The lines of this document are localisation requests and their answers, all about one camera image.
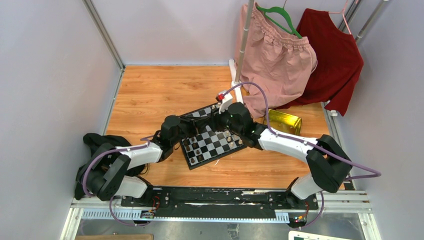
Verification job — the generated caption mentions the black white chess board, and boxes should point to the black white chess board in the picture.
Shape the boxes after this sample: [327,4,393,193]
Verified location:
[178,101,248,170]

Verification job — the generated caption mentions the pink clothes hanger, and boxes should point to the pink clothes hanger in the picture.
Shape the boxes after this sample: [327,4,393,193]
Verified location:
[328,0,352,35]

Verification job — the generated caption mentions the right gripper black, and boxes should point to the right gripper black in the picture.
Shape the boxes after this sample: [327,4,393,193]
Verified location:
[205,102,244,136]

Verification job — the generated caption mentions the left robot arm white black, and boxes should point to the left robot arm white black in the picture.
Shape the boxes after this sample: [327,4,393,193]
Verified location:
[74,115,216,207]

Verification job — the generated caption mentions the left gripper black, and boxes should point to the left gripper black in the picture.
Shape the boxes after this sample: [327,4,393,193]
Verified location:
[171,116,209,147]

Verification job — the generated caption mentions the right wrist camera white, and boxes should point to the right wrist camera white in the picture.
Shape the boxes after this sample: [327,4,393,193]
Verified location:
[216,90,233,114]

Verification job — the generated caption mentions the yellow transparent piece tray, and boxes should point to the yellow transparent piece tray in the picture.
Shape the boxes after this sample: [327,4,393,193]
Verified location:
[263,109,302,136]

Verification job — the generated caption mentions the green clothes hanger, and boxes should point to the green clothes hanger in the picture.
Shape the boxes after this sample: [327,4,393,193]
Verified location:
[256,4,304,40]

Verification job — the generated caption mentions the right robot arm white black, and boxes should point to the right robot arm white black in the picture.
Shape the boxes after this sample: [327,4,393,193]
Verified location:
[206,102,352,209]

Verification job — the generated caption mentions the pink hanging shorts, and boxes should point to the pink hanging shorts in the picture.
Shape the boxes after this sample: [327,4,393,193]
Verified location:
[240,6,318,119]

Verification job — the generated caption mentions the black cloth heap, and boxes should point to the black cloth heap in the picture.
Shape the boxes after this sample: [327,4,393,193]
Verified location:
[74,133,146,201]

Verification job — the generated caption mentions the row of light chess pieces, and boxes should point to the row of light chess pieces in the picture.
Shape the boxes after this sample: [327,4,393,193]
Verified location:
[211,104,241,148]

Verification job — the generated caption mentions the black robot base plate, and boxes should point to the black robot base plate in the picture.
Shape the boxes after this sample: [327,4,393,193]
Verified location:
[121,186,319,228]

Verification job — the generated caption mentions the dark red hanging shirt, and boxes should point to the dark red hanging shirt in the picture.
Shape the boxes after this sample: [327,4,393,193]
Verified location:
[282,8,364,116]

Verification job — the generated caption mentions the white clothes rack stand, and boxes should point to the white clothes rack stand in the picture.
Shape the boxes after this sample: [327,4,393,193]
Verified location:
[228,0,254,103]

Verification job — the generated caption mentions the dark chess piece cluster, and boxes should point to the dark chess piece cluster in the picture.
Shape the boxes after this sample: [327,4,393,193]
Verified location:
[182,137,206,165]

